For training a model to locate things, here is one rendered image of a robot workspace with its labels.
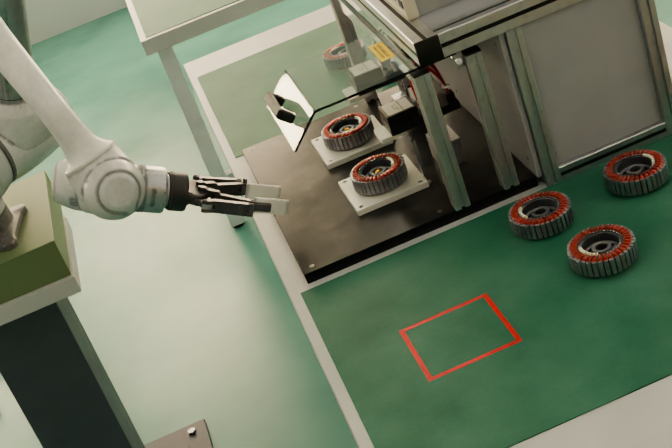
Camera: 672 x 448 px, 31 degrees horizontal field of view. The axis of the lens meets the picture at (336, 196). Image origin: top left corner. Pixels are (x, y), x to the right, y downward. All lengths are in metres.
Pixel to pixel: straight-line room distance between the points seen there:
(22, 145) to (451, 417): 1.26
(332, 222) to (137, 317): 1.66
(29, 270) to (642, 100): 1.29
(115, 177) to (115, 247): 2.35
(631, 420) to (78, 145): 1.03
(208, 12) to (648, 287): 2.25
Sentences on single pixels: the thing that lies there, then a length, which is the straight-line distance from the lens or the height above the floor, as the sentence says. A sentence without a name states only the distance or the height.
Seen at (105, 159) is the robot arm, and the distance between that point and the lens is 2.13.
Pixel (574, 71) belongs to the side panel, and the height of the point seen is 0.94.
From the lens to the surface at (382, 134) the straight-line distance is 2.39.
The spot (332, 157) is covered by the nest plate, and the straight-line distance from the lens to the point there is 2.60.
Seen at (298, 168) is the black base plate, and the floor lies 0.77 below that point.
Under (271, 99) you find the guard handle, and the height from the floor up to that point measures 1.06.
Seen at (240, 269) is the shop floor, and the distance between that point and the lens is 3.96.
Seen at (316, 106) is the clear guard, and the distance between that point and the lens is 2.14.
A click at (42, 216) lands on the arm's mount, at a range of 2.75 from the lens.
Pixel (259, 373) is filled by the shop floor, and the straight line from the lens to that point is 3.45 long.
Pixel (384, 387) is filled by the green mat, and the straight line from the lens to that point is 1.94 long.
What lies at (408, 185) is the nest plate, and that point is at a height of 0.78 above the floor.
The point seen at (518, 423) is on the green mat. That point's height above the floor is 0.75.
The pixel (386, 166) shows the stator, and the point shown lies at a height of 0.80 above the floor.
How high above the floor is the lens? 1.89
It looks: 27 degrees down
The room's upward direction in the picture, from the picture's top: 20 degrees counter-clockwise
